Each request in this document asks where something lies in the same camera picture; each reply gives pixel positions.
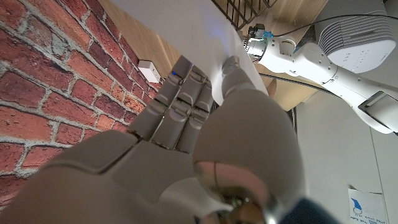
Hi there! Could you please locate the white power outlet strip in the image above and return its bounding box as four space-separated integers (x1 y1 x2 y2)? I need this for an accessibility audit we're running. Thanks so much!
137 60 162 84

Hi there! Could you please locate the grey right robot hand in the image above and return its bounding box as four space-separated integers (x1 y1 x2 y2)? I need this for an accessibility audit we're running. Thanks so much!
0 55 308 224

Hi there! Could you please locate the brick print backdrop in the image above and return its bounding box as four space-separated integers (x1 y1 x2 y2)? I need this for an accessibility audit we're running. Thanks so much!
0 0 164 212

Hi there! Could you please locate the white paper sign blue print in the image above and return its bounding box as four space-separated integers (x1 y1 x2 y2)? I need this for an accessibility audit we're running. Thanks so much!
348 188 389 224

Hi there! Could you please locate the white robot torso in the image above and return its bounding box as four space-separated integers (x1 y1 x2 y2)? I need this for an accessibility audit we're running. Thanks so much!
313 0 397 74

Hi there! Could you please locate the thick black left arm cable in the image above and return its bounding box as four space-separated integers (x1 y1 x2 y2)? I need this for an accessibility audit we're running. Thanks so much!
257 73 343 97

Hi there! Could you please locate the black wire file holder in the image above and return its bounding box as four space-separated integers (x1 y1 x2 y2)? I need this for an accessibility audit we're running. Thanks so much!
211 0 279 30

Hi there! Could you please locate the white file sheet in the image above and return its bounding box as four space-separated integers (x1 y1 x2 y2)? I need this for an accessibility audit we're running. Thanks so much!
111 0 268 106

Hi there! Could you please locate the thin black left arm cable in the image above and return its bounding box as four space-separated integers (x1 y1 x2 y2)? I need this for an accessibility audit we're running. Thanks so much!
272 13 398 37

